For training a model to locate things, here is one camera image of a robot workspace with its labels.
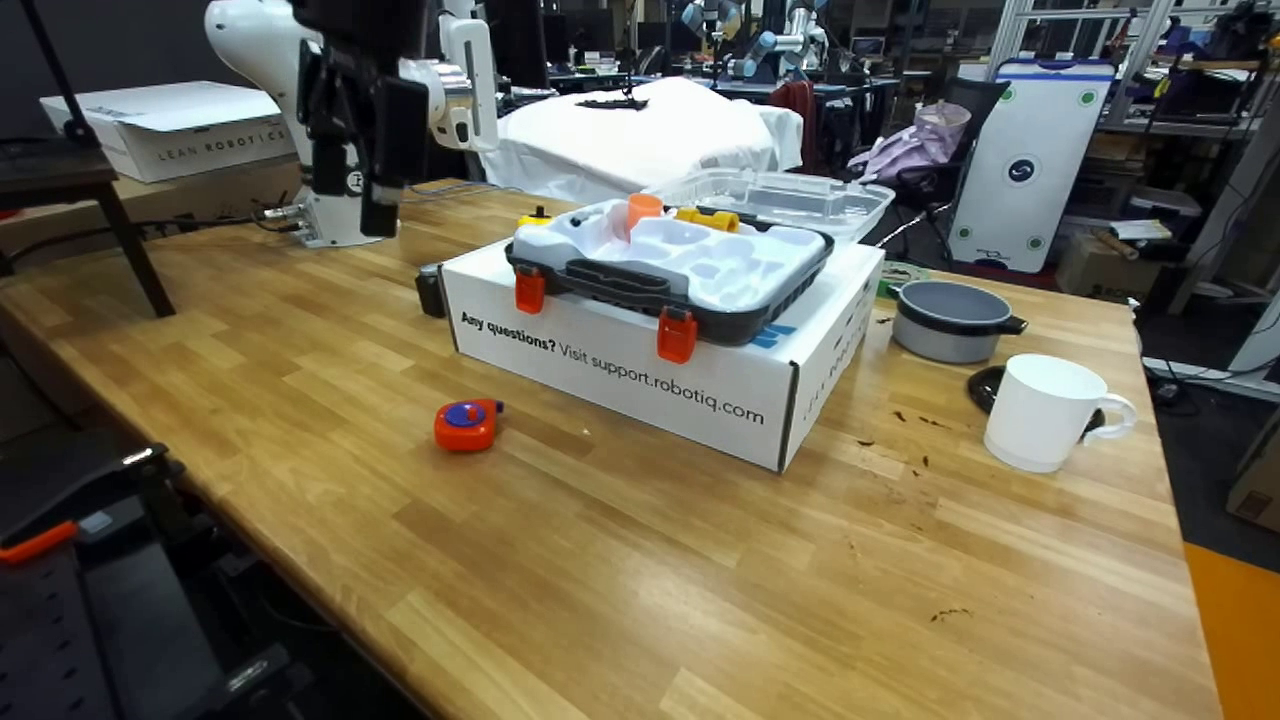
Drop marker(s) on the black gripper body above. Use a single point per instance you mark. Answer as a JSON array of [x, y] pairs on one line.
[[360, 37]]

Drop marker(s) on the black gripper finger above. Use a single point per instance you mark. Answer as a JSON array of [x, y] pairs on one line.
[[381, 174], [329, 135]]

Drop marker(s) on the red measuring tape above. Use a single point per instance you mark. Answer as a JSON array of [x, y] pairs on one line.
[[464, 427]]

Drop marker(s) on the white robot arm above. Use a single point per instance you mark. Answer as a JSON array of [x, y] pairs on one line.
[[255, 43]]

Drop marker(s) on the flat white cardboard box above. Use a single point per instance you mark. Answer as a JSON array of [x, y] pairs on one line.
[[173, 127]]

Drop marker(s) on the brown cardboard box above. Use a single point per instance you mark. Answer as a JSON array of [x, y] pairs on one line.
[[1105, 263]]

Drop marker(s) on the small black silver-topped object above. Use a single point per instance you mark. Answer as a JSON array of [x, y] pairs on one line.
[[428, 291]]

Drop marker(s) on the black stand leg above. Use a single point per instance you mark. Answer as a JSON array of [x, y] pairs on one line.
[[125, 234]]

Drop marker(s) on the small orange item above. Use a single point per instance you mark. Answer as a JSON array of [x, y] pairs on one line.
[[640, 213]]

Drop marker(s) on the white cloth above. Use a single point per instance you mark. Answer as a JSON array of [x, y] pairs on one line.
[[640, 135]]

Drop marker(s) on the pink cloth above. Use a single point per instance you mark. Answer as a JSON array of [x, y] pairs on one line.
[[912, 144]]

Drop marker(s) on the grey pot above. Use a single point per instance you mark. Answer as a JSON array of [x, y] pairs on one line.
[[954, 321]]

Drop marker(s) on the black round coaster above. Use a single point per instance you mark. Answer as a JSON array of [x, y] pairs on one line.
[[986, 386]]

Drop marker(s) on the white machine blue trim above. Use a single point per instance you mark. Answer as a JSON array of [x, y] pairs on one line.
[[1035, 162]]

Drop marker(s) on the white mug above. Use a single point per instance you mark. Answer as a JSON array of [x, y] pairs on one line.
[[1046, 413]]

